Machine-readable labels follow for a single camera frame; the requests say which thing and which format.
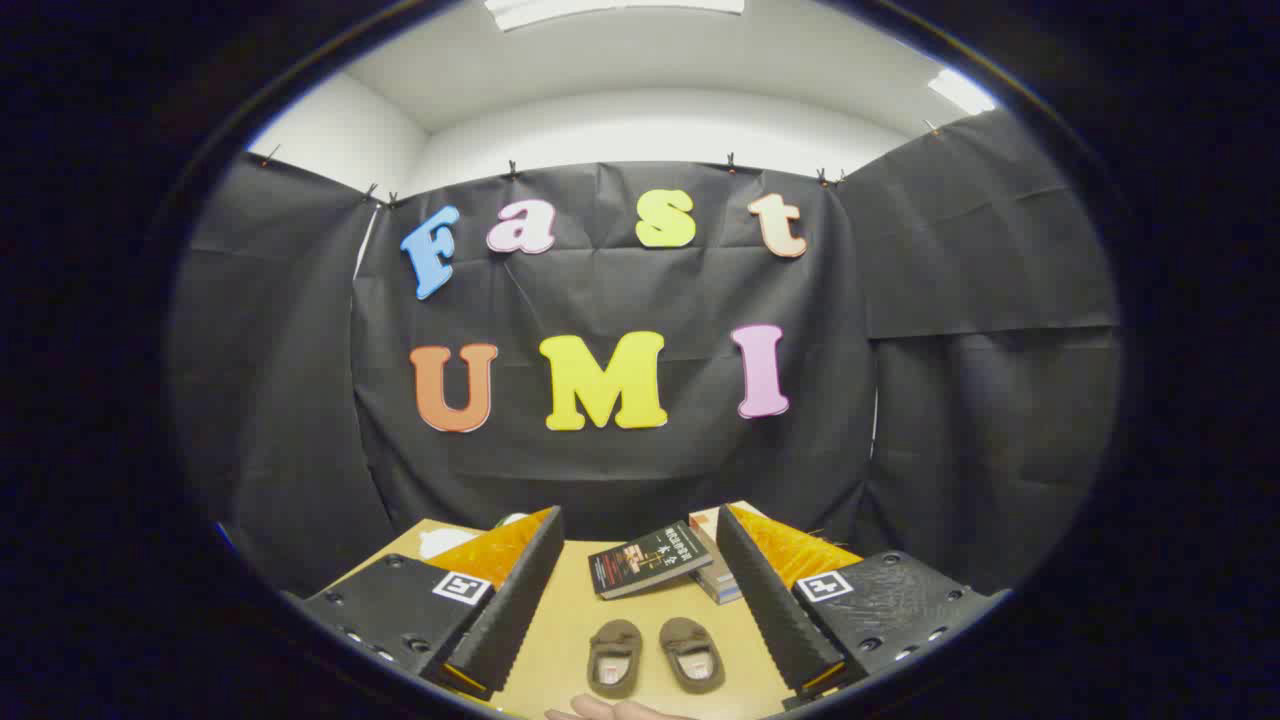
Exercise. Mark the black cover book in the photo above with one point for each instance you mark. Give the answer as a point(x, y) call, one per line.
point(650, 562)

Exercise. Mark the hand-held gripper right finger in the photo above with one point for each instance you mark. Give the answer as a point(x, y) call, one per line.
point(770, 610)

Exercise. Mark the white plush toy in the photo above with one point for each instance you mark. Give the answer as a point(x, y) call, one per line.
point(445, 543)

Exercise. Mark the ceiling light panel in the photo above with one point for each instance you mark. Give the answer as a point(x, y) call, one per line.
point(960, 90)
point(615, 10)

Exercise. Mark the brown fuzzy shoe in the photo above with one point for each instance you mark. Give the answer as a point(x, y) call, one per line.
point(614, 657)
point(692, 654)

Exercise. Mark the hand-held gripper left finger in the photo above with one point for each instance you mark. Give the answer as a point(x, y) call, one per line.
point(520, 610)

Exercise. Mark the blue cover book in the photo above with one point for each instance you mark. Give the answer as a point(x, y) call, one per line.
point(722, 587)

